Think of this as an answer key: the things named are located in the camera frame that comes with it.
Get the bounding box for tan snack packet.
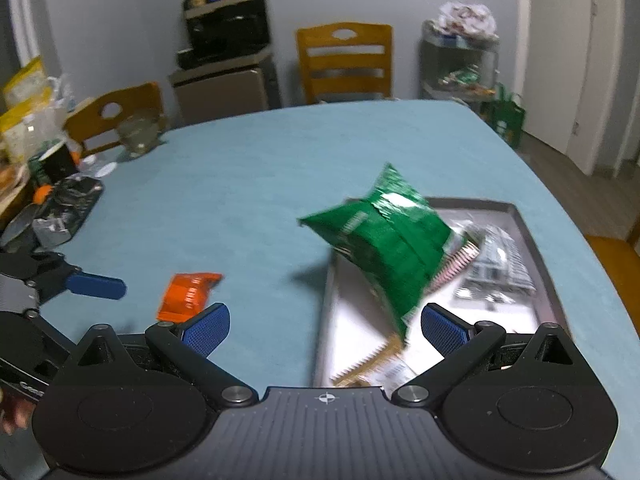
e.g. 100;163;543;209
330;332;417;389

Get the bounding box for wooden chair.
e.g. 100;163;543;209
64;82;167;159
296;22;395;106
584;234;640;337

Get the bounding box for black box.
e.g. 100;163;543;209
29;141;77;187

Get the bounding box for glass jar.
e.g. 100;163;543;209
116;114;167;157

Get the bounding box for person's left hand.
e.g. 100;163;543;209
0;391;37;436

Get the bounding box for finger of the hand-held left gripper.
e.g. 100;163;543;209
0;251;128;307
22;309;77;367

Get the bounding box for metal storage rack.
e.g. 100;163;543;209
420;20;501;122

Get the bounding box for shallow grey cardboard box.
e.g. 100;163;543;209
314;197;572;389

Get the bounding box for clear plastic bottle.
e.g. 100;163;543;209
22;111;67;155

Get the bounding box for red striped edge packet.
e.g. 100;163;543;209
425;237;482;294

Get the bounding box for clear bag of sweets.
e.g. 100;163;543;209
436;0;499;42

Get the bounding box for black plastic tray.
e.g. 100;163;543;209
32;176;106;249

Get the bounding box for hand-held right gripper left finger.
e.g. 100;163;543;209
75;302;257;406

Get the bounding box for green snack bag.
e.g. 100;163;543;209
297;162;472;349

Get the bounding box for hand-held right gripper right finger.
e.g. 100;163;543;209
391;304;576;406

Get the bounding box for orange snack packet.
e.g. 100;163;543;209
156;272;224;324

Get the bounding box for yellow bag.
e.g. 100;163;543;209
1;56;52;112

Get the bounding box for green shopping bag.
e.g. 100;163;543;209
487;83;527;149

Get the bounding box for beige low cabinet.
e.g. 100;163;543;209
169;52;282;129

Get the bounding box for white door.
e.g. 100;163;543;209
529;0;640;177

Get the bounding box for silver printed packet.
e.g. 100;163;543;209
452;220;537;307

